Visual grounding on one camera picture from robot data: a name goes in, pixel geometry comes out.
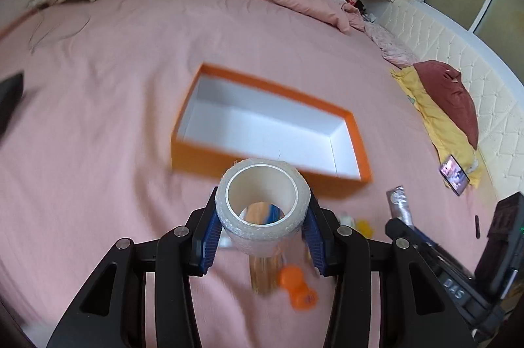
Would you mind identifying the yellow pillow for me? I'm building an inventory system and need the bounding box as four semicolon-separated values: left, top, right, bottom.
390;67;486;187

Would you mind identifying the amber perfume bottle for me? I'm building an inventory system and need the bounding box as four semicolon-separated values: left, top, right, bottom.
250;245;289;296

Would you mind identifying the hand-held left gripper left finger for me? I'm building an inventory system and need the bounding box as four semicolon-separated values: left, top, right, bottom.
46;186;224;348

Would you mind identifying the orange round case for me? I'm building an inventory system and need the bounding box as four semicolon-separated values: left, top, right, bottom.
279;266;319;311

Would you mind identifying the orange cardboard box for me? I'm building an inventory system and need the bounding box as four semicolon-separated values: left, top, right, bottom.
171;63;372;185

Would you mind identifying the thin dark cord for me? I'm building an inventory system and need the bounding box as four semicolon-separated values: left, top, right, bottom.
28;14;91;49

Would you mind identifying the tan plush toy blue patch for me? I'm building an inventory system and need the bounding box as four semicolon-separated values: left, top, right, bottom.
241;202;286;226

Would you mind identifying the brown card box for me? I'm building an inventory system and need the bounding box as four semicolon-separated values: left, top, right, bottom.
386;186;416;228

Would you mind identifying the maroon pillow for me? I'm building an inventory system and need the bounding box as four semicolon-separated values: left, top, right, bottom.
413;60;479;150

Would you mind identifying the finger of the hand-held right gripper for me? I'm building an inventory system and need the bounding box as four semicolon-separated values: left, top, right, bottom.
385;218;451;275

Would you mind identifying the clear tape roll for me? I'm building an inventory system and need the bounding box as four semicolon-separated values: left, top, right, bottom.
215;158;310;259

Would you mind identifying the pink floral pillow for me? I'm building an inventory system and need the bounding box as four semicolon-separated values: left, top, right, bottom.
364;22;419;67

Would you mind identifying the cream tufted headboard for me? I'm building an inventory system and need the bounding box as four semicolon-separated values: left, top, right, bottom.
379;0;524;209

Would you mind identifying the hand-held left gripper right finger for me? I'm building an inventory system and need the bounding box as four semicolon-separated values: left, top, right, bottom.
301;188;479;348

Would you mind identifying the smartphone with lit screen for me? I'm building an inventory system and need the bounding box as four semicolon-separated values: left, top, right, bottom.
439;154;471;196

